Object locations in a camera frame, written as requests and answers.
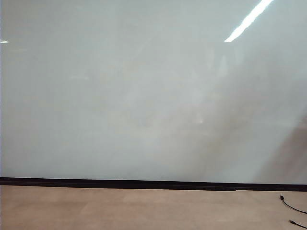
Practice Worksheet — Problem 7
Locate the white whiteboard panel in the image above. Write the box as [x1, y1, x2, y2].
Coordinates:
[0, 0, 307, 185]

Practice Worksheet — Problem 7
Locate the thin black cable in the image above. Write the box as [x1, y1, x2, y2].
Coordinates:
[289, 219, 307, 230]

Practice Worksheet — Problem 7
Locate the black whiteboard pen tray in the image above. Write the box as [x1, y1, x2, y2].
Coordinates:
[0, 177, 307, 193]

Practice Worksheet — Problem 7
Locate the black cable with plug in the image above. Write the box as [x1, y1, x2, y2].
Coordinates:
[279, 191, 307, 215]

